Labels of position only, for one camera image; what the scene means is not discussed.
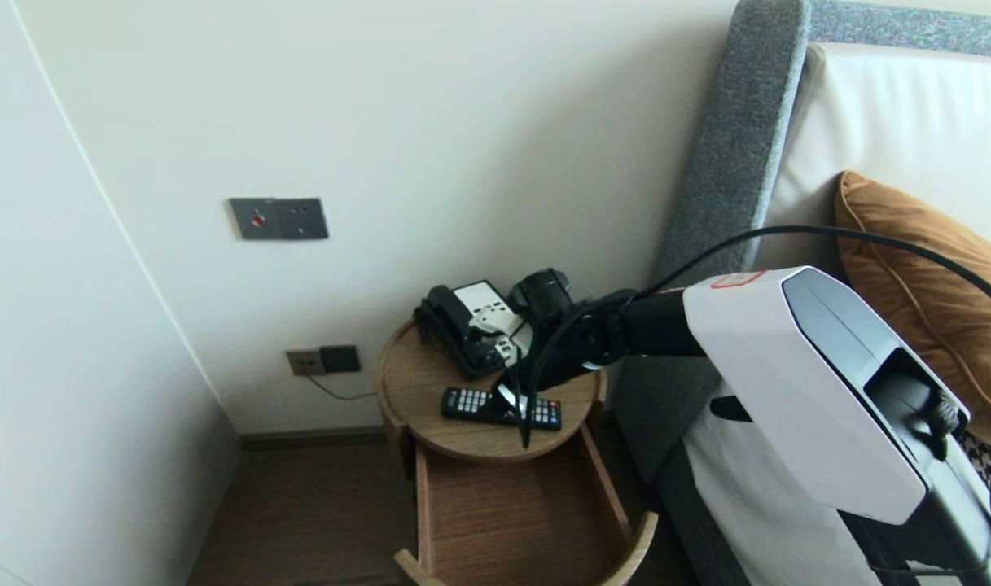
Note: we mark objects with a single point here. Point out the black and white telephone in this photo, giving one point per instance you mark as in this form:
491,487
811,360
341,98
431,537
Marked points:
483,297

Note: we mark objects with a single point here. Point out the black white houndstooth pillow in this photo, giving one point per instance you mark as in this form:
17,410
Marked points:
980,460

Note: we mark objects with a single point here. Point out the red bordered white label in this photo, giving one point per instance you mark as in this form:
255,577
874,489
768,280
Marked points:
738,280

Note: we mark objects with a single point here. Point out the grey switch plate red button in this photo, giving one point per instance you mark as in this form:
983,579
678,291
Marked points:
257,220

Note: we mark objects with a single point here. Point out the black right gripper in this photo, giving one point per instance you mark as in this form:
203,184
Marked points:
581,346

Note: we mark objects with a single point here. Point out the brown velvet pillow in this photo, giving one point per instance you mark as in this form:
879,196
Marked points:
943,309

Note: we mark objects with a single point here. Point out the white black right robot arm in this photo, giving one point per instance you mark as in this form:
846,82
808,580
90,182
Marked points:
788,391

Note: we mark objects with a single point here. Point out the white padded headboard cushion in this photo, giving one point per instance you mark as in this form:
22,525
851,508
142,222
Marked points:
886,122

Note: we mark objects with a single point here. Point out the dark grey power socket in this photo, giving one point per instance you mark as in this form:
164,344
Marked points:
340,359

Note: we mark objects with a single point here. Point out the wall power outlet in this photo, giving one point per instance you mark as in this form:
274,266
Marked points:
304,363

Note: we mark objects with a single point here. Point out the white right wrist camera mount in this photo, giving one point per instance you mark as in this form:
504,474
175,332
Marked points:
495,321

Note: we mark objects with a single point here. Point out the white bed sheet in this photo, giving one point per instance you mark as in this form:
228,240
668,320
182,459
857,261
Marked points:
739,488

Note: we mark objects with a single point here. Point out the black telephone handset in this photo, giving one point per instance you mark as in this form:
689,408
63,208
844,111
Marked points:
454,321

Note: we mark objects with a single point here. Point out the black remote control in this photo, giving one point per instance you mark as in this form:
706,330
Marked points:
462,401

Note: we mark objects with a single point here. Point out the grey wall outlet plate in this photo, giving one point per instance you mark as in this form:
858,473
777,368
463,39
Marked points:
304,219

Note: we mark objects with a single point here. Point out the brown skirting board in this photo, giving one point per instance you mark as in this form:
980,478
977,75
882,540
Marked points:
316,439

